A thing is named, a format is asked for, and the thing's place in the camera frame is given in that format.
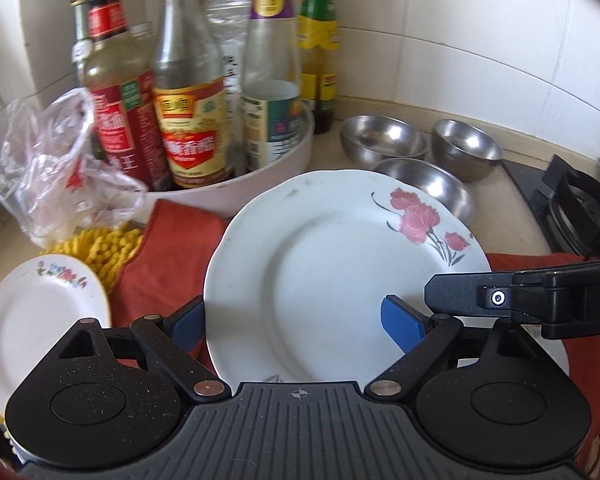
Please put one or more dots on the small white floral plate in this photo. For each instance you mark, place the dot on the small white floral plate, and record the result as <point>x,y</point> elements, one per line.
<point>35,320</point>

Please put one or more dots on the orange cloth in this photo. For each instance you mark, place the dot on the orange cloth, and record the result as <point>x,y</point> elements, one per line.
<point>170,260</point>

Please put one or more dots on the large white red-flower plate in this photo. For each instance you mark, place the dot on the large white red-flower plate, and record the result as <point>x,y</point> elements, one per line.
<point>305,280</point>

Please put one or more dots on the clear plastic bag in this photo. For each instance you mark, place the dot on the clear plastic bag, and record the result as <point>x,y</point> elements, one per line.
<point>45,170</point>

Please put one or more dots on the yellow-label vinegar bottle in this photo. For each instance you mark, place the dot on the yellow-label vinegar bottle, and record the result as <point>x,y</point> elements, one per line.
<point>190,110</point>

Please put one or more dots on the red-label sauce bottle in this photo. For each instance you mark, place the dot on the red-label sauce bottle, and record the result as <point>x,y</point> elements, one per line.
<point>122,125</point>

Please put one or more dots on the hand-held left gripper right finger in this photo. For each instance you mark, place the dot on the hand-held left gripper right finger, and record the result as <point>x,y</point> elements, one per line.
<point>402,322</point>

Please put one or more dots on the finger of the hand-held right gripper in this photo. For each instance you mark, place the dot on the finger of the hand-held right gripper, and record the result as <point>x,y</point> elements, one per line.
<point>455,292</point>

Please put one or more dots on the black burner grate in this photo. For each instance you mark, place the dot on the black burner grate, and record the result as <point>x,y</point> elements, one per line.
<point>580,200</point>

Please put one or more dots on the black gas stove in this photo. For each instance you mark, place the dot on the black gas stove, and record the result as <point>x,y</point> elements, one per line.
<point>525,185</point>

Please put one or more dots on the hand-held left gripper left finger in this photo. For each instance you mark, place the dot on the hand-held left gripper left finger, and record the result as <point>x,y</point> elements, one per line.
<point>187,324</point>

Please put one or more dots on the white round tub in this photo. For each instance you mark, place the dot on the white round tub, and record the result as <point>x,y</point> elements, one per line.
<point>260,185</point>

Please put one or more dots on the yellow chenille cloth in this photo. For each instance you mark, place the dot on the yellow chenille cloth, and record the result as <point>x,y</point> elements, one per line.
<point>105,250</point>

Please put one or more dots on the clear printed plastic packet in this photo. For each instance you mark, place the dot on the clear printed plastic packet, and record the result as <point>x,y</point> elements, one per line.
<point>227,50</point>

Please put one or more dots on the green-label yellow-cap bottle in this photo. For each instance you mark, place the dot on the green-label yellow-cap bottle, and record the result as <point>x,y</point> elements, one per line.
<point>320,50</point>

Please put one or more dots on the purple-label clear bottle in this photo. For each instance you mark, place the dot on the purple-label clear bottle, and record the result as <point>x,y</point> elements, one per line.
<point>272,110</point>

